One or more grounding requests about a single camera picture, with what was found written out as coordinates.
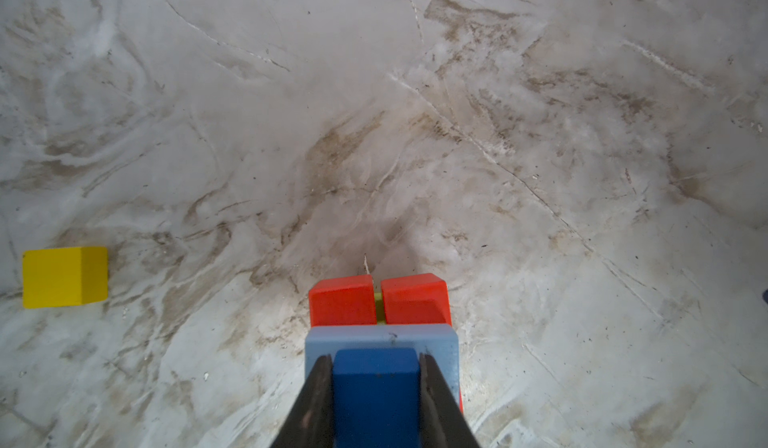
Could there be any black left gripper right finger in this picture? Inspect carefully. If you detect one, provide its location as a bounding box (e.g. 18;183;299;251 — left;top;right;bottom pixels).
419;354;479;448

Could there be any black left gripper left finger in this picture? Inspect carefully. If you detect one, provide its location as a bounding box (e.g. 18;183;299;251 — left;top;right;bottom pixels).
270;355;334;448

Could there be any dark blue cube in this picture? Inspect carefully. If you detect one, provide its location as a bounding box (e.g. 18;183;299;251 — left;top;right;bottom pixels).
332;348;420;447

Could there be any light blue rectangular block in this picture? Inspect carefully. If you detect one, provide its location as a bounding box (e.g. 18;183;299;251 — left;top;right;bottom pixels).
304;324;461;403

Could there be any red rectangular block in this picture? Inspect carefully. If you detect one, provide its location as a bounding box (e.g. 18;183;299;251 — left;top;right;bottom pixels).
308;275;377;327
381;273;452;325

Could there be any lime green block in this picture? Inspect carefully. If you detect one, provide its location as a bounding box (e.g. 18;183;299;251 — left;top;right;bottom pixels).
374;291;386;324

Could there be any yellow small cube block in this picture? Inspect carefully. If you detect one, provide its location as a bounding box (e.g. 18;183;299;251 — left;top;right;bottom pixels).
22;246;108;309

